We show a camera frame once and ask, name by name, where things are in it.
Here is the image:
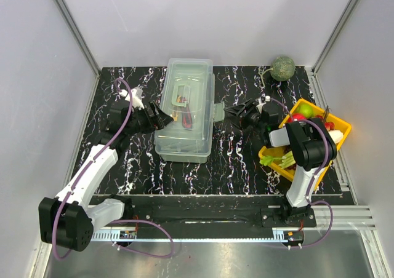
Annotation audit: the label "yellow plastic bin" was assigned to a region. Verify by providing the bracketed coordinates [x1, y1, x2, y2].
[259, 98, 352, 182]

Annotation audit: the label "green celery stalk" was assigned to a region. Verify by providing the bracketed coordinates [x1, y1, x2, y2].
[259, 130, 344, 170]

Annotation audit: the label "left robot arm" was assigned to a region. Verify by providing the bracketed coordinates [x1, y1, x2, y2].
[38, 100, 173, 252]

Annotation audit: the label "red apple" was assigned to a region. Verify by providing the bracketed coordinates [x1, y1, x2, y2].
[292, 113, 307, 121]

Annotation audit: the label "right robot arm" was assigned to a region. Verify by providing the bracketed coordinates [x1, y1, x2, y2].
[224, 99, 337, 226]

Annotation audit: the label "green netted melon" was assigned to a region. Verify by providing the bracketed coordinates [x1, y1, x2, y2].
[259, 56, 296, 85]

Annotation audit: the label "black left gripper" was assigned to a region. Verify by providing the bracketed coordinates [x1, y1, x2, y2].
[126, 101, 174, 137]

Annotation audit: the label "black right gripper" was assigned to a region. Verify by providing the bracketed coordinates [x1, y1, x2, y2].
[223, 98, 265, 132]

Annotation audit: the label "small red apples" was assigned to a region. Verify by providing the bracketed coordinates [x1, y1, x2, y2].
[315, 115, 335, 132]

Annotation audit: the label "yellow utility knife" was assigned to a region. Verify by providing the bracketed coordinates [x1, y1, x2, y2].
[172, 95, 182, 122]

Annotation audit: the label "clear and green toolbox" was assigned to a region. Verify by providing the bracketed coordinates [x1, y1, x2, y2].
[154, 58, 225, 164]

